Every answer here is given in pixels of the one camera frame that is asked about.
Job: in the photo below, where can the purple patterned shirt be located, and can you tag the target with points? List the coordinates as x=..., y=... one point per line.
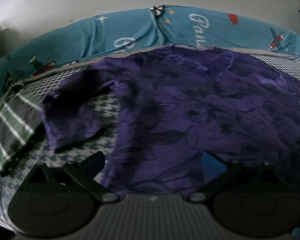
x=190, y=105

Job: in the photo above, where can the green striped folded garment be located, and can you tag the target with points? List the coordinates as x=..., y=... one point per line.
x=10, y=130

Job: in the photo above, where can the dark teal side bumper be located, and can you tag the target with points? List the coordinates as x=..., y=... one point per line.
x=0, y=80

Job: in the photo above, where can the houndstooth bed mat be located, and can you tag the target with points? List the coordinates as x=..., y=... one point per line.
x=50, y=155

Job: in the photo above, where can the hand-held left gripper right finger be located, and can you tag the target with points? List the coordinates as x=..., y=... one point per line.
x=213, y=166

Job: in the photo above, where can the teal printed bed bumper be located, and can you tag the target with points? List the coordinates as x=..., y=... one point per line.
x=90, y=37

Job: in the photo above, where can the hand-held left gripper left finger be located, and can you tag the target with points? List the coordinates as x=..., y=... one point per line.
x=95, y=161

